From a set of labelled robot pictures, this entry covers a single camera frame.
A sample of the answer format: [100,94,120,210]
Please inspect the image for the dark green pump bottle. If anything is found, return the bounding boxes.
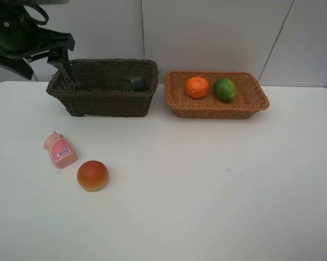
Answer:
[120,75,149,92]

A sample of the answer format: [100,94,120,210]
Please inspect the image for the dark brown wicker basket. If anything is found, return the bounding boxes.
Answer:
[46,59,159,117]

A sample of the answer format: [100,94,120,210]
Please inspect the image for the orange tangerine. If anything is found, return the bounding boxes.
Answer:
[186,76,210,99]

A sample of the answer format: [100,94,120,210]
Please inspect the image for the pink lotion bottle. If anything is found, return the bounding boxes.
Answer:
[44,131,77,169]

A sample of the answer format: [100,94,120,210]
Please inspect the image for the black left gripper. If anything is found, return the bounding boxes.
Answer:
[0,4,75,80]

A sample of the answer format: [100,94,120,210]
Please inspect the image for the green lime fruit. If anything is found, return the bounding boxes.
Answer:
[213,78,237,103]

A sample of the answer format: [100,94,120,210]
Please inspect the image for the light orange wicker basket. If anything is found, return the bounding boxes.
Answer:
[165,70,269,119]

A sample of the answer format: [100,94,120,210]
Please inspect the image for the round bread bun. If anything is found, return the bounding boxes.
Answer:
[77,160,109,192]

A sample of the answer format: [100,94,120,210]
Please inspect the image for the translucent purple plastic cup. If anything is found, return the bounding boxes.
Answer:
[78,61,104,91]

